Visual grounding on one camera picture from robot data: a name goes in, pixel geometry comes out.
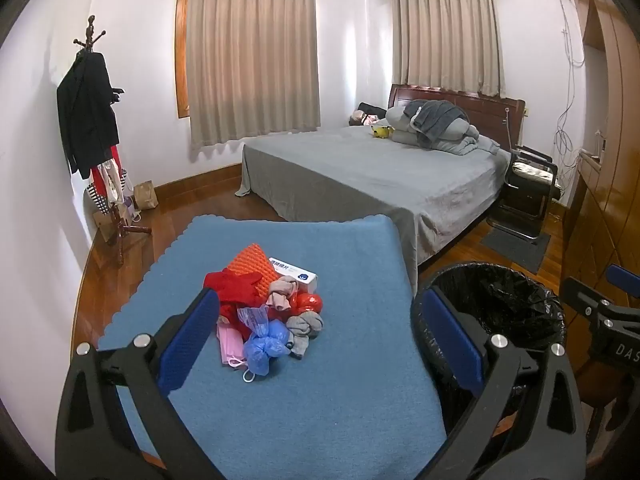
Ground white medicine box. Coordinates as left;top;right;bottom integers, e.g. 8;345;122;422
269;257;318;294

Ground left beige curtain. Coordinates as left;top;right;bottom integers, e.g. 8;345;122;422
186;0;321;148

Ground beige curtain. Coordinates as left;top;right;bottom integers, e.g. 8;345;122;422
186;0;321;148
392;0;504;96

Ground blue plastic bag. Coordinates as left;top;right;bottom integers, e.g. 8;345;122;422
238;306;291;384

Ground black metal chair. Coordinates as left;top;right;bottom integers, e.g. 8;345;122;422
487;145;561;240

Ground brown paper bag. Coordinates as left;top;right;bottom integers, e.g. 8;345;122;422
134;180;158;210

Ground wooden coat rack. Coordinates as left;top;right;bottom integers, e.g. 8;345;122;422
74;15;152;268

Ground red plastic bag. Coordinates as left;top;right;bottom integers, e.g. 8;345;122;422
288;292;323;315

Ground yellow plush toy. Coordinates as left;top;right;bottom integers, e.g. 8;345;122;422
371;124;394;139

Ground wooden headboard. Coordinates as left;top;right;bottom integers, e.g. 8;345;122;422
388;84;526;151

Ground red cloth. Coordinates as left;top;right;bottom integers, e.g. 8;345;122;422
204;269;262;341

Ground bed with grey sheet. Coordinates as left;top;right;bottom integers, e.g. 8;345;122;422
236;127;510;285

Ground grey sock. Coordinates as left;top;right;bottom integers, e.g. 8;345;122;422
285;311;324;360

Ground pink face mask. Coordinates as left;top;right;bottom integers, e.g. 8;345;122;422
217;323;246;368

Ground pink sock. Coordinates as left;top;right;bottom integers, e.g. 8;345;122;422
266;276;298;312

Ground black lined trash bin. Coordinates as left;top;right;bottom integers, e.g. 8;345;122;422
410;261;567;432

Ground black jacket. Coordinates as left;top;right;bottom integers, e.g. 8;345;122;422
56;50;119;180

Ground grey folded quilt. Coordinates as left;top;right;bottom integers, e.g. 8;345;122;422
385;100;500;156

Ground blue table cloth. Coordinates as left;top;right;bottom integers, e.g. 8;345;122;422
99;216;446;479

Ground hanging white cables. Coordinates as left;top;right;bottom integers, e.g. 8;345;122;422
552;0;586;181

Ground grey floor mat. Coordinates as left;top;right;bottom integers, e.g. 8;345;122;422
480;229;551;274

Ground red hanging garment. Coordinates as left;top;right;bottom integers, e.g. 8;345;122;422
91;146;124;204

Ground right beige curtain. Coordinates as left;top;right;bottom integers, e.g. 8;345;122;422
392;0;504;96

